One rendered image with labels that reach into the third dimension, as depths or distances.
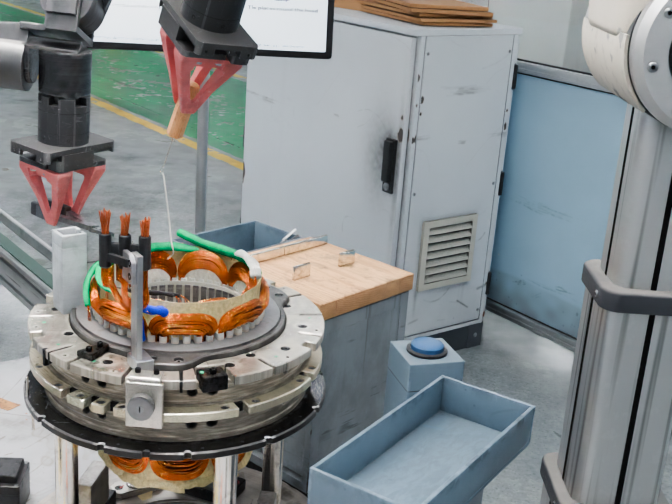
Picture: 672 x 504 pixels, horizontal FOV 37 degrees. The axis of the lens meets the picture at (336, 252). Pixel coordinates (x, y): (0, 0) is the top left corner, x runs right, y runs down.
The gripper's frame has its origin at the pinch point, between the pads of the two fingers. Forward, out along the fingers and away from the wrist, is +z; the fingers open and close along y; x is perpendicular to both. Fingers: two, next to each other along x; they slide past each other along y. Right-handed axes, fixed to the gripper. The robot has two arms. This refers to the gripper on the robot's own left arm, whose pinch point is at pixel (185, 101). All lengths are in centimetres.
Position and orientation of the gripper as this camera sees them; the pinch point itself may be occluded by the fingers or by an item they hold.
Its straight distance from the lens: 102.8
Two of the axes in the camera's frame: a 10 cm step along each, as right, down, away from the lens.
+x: 8.3, -0.3, 5.6
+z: -3.3, 7.8, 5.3
